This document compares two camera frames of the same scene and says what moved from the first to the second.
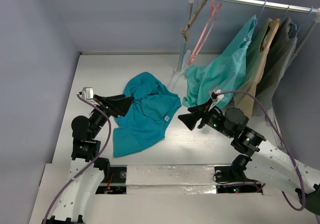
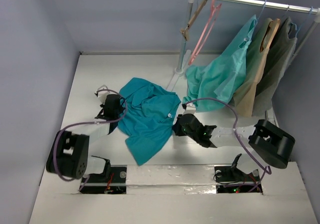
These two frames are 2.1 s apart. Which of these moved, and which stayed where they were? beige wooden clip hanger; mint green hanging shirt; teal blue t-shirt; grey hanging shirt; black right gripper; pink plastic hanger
Moved: black right gripper; teal blue t-shirt
Stayed: mint green hanging shirt; beige wooden clip hanger; pink plastic hanger; grey hanging shirt
